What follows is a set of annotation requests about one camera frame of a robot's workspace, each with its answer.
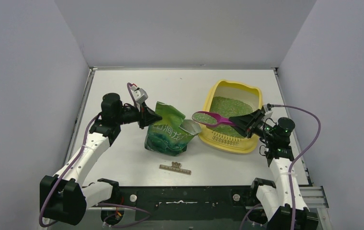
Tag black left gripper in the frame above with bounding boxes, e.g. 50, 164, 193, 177
115, 101, 162, 129

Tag yellow litter box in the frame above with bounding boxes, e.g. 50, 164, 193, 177
199, 80, 262, 154

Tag green cat litter bag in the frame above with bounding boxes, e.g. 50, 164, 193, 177
145, 102, 202, 156

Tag magenta plastic scoop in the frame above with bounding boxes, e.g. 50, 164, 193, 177
192, 111, 235, 127

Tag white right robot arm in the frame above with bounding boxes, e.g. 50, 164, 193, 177
229, 109, 319, 230

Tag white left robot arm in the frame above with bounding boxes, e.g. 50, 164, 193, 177
39, 88, 162, 228

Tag green litter granules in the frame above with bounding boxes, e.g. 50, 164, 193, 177
208, 96, 254, 138

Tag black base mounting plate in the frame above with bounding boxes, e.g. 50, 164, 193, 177
116, 185, 259, 221

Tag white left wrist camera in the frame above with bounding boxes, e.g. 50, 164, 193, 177
130, 86, 148, 104

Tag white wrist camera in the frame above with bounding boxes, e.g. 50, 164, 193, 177
262, 103, 273, 119
130, 86, 148, 104

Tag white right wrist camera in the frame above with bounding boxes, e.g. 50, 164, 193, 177
262, 103, 273, 119

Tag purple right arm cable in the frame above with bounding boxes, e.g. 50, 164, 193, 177
239, 103, 321, 230

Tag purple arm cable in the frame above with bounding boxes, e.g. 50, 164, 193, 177
239, 103, 321, 230
38, 82, 152, 229

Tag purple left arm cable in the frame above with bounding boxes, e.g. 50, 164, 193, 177
38, 82, 152, 229

